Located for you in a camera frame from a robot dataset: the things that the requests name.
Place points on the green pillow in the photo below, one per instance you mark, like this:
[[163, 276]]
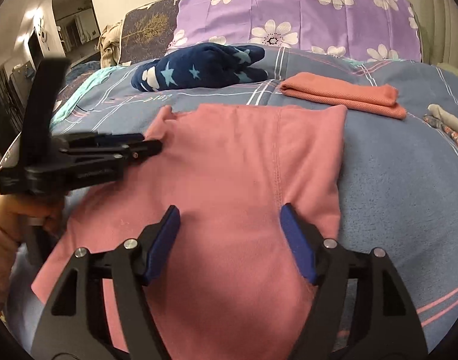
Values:
[[448, 68]]

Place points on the floral patterned garment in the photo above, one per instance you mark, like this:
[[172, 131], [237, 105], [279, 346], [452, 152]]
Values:
[[439, 125]]

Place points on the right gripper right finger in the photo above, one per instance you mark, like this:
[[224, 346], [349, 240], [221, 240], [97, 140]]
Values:
[[384, 325]]

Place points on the peach fleece sleeve forearm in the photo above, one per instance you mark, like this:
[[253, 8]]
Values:
[[10, 241]]

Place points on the beige grey folded clothes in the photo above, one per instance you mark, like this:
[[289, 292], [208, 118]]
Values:
[[447, 118]]

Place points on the dark tree-print pillow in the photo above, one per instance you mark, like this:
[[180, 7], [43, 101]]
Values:
[[147, 31]]

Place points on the blue plaid bed cover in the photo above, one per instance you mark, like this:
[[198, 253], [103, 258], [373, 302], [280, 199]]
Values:
[[399, 182]]

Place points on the dark unicorn print bedsheet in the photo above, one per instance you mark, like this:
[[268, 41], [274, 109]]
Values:
[[73, 80]]

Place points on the person's left hand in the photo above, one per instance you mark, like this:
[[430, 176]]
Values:
[[13, 207]]

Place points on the purple floral pillow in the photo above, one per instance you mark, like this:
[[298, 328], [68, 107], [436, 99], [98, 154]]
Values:
[[363, 30]]

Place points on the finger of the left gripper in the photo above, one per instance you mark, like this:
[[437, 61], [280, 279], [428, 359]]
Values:
[[101, 138], [131, 151]]

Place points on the pink long-sleeve shirt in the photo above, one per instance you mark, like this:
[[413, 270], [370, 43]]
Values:
[[231, 288]]

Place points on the folded orange garment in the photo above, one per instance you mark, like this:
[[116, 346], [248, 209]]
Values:
[[377, 100]]

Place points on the beige knitted garment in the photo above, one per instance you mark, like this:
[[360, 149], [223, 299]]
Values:
[[109, 44]]

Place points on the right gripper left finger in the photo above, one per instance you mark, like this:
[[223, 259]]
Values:
[[98, 308]]

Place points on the navy star fleece blanket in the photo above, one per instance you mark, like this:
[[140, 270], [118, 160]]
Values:
[[206, 65]]

